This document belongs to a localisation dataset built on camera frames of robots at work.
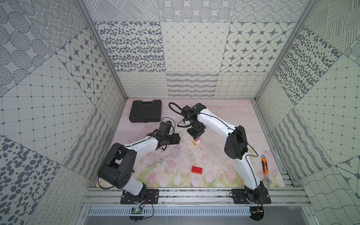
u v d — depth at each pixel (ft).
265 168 2.75
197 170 2.70
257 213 2.40
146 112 3.46
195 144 3.04
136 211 2.35
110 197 2.50
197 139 2.89
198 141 2.95
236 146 1.82
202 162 2.83
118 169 1.45
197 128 2.52
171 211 2.12
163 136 2.36
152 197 2.43
